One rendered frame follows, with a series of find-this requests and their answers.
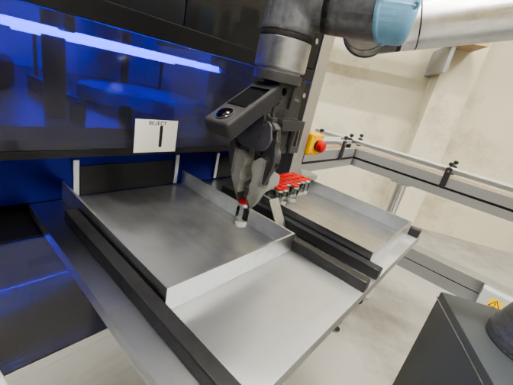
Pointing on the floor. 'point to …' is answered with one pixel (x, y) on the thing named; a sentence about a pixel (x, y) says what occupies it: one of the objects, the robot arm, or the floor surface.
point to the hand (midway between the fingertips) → (243, 198)
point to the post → (291, 161)
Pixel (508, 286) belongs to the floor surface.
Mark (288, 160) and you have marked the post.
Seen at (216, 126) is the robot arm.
